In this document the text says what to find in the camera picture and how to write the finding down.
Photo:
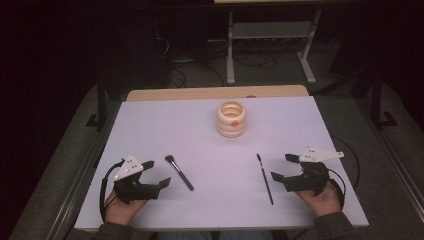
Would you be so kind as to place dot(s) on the cream ribbed brush holder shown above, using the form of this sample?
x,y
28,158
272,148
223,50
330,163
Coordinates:
x,y
231,128

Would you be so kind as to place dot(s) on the person's right hand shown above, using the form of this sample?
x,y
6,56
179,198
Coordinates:
x,y
323,203

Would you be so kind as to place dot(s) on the fluffy black makeup brush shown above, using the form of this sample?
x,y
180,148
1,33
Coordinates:
x,y
180,173

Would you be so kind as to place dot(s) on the white metal desk frame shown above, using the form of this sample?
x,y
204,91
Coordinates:
x,y
271,30

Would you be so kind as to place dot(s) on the black metal stand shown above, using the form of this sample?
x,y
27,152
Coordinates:
x,y
376,103
101,106

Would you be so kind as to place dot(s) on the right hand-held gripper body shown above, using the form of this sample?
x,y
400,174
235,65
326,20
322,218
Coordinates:
x,y
311,180

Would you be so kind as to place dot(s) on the thin black brush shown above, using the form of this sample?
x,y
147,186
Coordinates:
x,y
265,178

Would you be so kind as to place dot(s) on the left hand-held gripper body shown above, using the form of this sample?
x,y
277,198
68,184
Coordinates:
x,y
128,191

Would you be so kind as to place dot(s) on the person's left hand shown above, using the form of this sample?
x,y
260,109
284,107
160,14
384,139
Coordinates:
x,y
120,211

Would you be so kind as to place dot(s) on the metal frame rail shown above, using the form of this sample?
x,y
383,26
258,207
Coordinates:
x,y
76,186
393,156

